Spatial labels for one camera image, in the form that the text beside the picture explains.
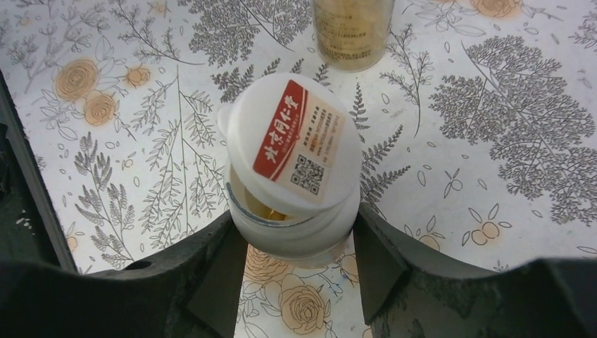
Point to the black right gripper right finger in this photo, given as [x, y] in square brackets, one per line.
[409, 289]

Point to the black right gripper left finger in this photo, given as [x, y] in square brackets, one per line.
[190, 289]

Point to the white cap amber pill bottle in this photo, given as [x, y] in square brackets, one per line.
[293, 169]

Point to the small amber pill bottle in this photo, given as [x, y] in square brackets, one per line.
[351, 35]

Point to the floral patterned table mat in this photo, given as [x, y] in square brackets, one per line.
[477, 129]

